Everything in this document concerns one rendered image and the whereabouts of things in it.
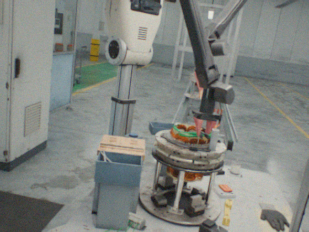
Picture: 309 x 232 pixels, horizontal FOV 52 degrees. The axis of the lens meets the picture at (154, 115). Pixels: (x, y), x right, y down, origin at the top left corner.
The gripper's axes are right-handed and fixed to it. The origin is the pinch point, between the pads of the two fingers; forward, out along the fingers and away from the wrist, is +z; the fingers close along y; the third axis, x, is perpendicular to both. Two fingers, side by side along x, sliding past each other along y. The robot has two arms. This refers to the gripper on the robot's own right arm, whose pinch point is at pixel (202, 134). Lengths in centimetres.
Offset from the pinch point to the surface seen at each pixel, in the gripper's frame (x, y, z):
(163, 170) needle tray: 43, -2, 33
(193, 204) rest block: 3.6, 3.0, 32.3
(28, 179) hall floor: 190, -97, 108
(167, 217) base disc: -0.1, -8.8, 37.1
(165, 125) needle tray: 51, -3, 9
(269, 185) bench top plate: 39, 61, 36
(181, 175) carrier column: 1.9, -5.2, 18.8
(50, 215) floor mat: 127, -67, 110
